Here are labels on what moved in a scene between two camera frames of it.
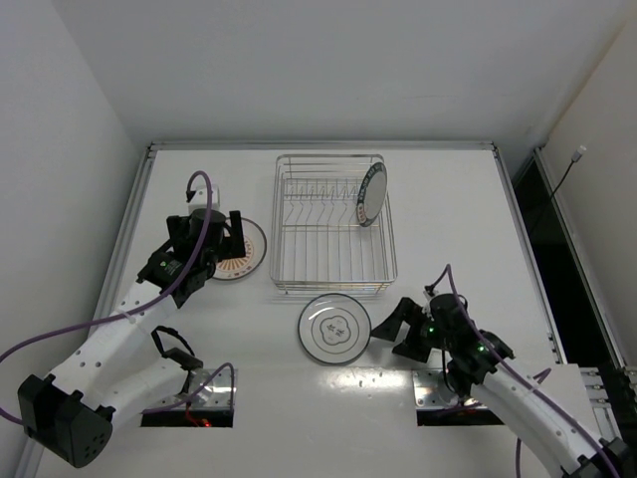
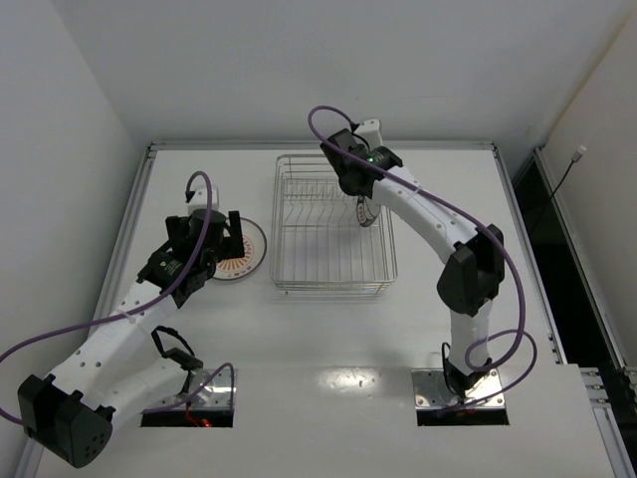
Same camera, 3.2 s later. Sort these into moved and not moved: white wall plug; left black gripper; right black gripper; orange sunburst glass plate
Moved: right black gripper
Not moved: left black gripper; white wall plug; orange sunburst glass plate
